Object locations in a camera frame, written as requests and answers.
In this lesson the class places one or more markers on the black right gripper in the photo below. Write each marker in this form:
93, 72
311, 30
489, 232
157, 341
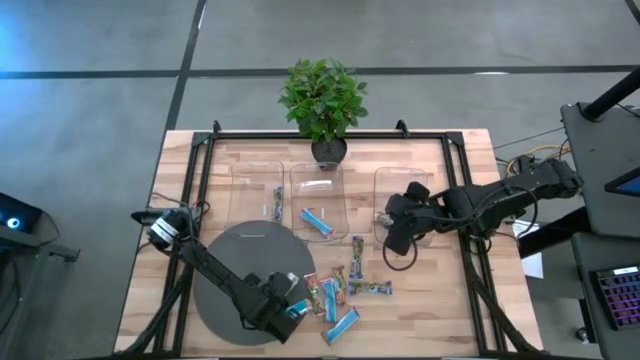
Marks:
407, 220

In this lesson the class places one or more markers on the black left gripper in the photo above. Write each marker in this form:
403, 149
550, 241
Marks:
262, 305

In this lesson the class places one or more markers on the tan blue granola bar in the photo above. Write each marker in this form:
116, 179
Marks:
382, 220

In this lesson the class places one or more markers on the orange green granola bar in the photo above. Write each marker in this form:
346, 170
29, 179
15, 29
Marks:
341, 285

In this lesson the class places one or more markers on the purple granola bar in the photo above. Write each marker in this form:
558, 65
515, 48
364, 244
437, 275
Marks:
370, 287
277, 203
357, 257

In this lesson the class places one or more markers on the clear plastic bin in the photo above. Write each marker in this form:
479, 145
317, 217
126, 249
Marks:
250, 190
400, 177
320, 195

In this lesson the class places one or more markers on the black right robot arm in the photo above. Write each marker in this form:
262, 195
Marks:
500, 197

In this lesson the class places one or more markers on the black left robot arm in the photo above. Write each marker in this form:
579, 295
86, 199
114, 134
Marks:
215, 270

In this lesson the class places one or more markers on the grey round mat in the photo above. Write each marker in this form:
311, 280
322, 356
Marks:
235, 250

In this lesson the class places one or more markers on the round plant pot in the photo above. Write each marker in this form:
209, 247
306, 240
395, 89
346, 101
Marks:
329, 150

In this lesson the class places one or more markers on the black power adapter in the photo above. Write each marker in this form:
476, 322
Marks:
524, 161

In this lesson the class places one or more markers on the white paper sheet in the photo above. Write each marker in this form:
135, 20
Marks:
532, 265

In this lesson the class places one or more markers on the green leafy plant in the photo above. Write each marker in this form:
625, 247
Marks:
322, 97

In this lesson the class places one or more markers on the grey side desk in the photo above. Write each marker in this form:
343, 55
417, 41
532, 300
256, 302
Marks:
595, 165

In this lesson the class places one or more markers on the black caster wheel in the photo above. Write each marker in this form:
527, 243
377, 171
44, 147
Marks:
581, 334

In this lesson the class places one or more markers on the grey keyboard desk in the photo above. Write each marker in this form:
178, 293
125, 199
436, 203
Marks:
615, 250

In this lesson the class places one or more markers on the black tablet blue screen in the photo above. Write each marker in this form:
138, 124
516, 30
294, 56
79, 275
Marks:
627, 185

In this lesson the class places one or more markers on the black keyboard coloured keys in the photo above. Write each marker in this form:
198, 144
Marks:
620, 297

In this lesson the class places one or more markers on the black pole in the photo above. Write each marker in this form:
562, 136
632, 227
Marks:
612, 95

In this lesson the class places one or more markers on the grey equipment stand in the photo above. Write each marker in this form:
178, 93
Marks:
30, 247

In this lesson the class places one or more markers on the black device blue light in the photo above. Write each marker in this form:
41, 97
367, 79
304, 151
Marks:
15, 220

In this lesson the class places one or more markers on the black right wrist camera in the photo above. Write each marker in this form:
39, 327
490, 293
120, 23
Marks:
418, 191

